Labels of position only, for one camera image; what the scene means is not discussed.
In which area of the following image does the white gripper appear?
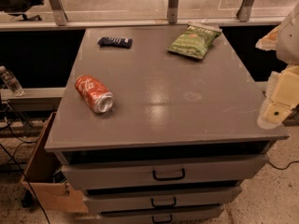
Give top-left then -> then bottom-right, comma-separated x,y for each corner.
255,26 -> 299,130

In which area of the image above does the red coke can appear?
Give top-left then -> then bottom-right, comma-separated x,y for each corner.
75,75 -> 113,114

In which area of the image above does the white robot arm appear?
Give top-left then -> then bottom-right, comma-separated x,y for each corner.
255,4 -> 299,129

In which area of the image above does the green jalapeno chip bag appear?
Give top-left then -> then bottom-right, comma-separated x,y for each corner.
166,22 -> 222,60

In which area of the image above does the grey top drawer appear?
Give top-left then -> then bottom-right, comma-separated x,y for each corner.
63,154 -> 268,190

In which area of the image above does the grey drawer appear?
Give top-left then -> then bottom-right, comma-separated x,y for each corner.
63,154 -> 268,190
99,205 -> 223,224
83,186 -> 241,213

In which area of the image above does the grey middle drawer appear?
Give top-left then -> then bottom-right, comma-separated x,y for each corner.
83,186 -> 241,213

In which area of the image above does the grey bottom drawer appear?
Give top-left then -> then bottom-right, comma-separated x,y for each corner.
99,205 -> 223,224

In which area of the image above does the dark blue snack packet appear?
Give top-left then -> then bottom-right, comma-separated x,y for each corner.
97,36 -> 133,49

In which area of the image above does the brown cardboard box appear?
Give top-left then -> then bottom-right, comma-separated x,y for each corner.
21,112 -> 88,213

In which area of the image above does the clear plastic water bottle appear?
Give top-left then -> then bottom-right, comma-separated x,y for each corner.
0,65 -> 24,97

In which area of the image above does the black floor cable right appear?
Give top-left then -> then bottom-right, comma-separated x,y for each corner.
267,160 -> 299,171

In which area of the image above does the black floor cable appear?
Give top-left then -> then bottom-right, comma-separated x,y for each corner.
0,100 -> 51,224
267,160 -> 299,171

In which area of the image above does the grey metal window frame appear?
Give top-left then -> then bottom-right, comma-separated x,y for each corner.
1,0 -> 298,31

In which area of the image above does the black floor cable left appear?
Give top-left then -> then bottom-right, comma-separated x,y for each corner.
0,100 -> 51,224

